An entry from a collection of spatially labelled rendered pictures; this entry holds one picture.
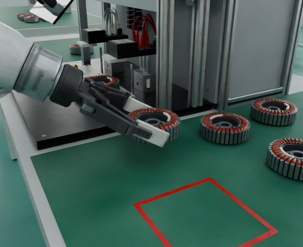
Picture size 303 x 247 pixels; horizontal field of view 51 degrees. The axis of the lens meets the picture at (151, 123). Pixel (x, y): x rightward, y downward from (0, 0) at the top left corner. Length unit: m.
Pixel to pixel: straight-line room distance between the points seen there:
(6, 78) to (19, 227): 1.22
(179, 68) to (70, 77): 0.50
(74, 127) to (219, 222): 0.41
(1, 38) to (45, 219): 0.29
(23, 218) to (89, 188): 1.20
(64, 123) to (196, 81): 0.34
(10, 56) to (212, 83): 0.53
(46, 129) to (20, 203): 1.13
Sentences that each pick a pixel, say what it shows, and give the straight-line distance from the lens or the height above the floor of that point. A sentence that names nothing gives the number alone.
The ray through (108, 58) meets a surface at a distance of 0.91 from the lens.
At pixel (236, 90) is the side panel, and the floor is 0.79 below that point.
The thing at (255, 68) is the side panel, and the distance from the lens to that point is 0.97.
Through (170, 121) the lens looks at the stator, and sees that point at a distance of 0.63.
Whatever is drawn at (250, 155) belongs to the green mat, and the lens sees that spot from 0.70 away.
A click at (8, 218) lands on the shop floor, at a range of 1.79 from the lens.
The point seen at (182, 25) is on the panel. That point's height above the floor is 0.96.
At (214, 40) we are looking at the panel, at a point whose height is 0.94.
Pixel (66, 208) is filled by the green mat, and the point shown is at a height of 0.75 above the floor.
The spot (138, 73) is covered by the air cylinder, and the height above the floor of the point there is 0.82.
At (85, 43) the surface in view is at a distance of 1.14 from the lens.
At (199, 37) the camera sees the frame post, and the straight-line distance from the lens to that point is 0.81.
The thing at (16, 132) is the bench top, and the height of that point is 0.75.
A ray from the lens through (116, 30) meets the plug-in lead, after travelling 1.21.
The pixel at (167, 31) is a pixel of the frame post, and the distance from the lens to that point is 0.77.
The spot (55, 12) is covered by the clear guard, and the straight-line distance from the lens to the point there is 0.69.
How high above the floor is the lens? 1.09
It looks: 25 degrees down
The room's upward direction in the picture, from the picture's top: straight up
